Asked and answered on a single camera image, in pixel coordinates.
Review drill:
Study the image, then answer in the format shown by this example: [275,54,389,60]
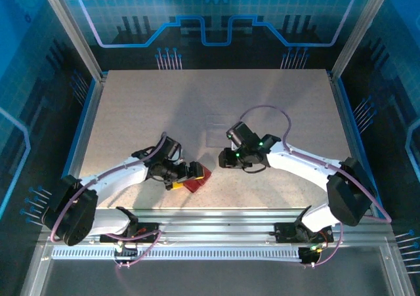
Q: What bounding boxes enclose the aluminium lower frame bar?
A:
[19,243,53,296]
[380,243,416,296]

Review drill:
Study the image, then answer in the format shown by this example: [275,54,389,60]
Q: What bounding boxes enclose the small black connector box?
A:
[298,245,324,266]
[113,243,138,261]

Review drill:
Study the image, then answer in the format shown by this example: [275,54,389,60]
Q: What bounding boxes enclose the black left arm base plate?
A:
[99,221,162,244]

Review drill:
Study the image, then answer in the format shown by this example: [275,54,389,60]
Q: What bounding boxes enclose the aluminium table mounting rail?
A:
[39,209,396,246]

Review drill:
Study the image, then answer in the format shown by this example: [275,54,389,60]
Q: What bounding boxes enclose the grey platform panel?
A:
[41,259,394,296]

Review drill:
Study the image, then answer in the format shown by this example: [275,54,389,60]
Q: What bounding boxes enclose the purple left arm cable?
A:
[49,131,169,270]

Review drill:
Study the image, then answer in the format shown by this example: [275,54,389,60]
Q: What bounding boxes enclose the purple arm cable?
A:
[239,104,393,270]
[49,131,169,270]

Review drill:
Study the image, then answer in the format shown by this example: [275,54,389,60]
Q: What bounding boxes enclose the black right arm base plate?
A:
[273,221,335,244]

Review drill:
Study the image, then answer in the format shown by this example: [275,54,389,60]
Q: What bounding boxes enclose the white slotted cable duct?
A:
[51,245,305,261]

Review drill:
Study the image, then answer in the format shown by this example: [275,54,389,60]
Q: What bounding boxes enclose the aluminium frame post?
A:
[35,0,104,82]
[329,0,396,80]

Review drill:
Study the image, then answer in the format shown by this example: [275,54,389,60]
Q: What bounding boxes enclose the aluminium table side rail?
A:
[60,72,109,220]
[327,70,378,220]

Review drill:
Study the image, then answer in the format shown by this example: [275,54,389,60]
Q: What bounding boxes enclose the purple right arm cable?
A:
[239,104,393,270]

